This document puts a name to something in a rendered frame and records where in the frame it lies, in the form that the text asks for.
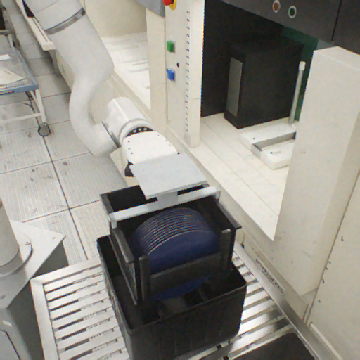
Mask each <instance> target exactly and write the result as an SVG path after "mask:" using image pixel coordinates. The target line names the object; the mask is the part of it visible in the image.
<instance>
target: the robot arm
mask: <svg viewBox="0 0 360 360"><path fill-rule="evenodd" d="M24 1H25V3H26V4H27V6H28V7H29V9H30V10H31V12H32V13H33V14H34V16H35V18H36V19H37V20H38V22H39V24H40V25H41V27H43V29H44V31H45V32H46V34H47V36H48V37H49V39H50V40H51V41H52V44H54V46H55V47H56V48H57V50H58V52H59V54H60V55H61V57H62V58H64V60H65V62H66V63H67V65H68V67H69V68H70V69H71V71H72V73H73V75H74V76H75V82H74V86H73V89H72V91H71V95H70V104H69V112H70V121H71V124H72V127H73V128H74V130H75V132H76V133H77V135H78V137H79V139H80V140H81V142H82V143H84V145H85V146H86V149H88V151H89V152H90V153H91V155H93V156H94V157H95V158H104V157H106V156H108V155H109V154H110V153H112V152H114V151H116V150H117V149H119V148H121V147H122V153H123V157H124V158H125V161H126V164H127V167H126V169H125V171H124V173H125V176H126V177H132V178H133V179H136V178H135V176H134V175H133V174H132V172H131V170H130V168H129V166H131V165H133V164H138V163H141V162H147V161H151V160H157V159H160V158H167V157H170V156H173V155H177V154H180V153H179V152H177V150H176V148H174V147H173V145H172V144H171V143H170V142H169V141H168V140H167V139H166V138H164V137H163V136H162V135H160V133H158V132H157V131H155V129H154V128H153V127H152V125H151V124H150V122H149V121H148V120H147V118H146V117H145V116H143V113H142V112H141V111H140V110H139V108H138V107H137V106H136V104H135V103H134V102H133V101H132V100H131V99H130V98H127V97H118V98H115V99H112V100H111V101H110V102H109V103H108V105H107V106H106V109H105V119H104V120H102V121H101V122H99V123H97V124H93V123H92V122H91V120H90V119H89V105H90V102H91V99H92V98H93V97H94V96H95V94H96V92H97V91H98V90H99V89H100V87H101V86H102V85H103V84H105V82H106V81H107V80H108V78H109V77H110V76H111V75H112V73H113V70H115V65H113V60H112V58H111V57H110V54H109V52H108V50H107V48H106V47H105V45H104V44H103V42H102V40H101V38H100V37H99V35H98V33H97V31H96V28H95V27H94V26H93V25H92V23H91V21H90V19H89V17H88V15H87V14H86V11H85V9H84V7H82V5H81V4H80V1H79V0H24ZM31 252H32V244H31V241H30V239H29V238H28V236H27V235H26V234H24V233H21V232H19V231H14V230H13V228H12V225H11V223H10V221H9V219H8V215H7V213H6V210H5V207H4V204H3V201H2V199H1V198H0V279H2V278H4V277H7V276H9V275H11V274H13V273H15V272H16V271H17V270H19V269H20V268H21V267H22V266H23V265H24V264H25V263H26V262H27V261H28V259H29V258H30V255H31Z"/></svg>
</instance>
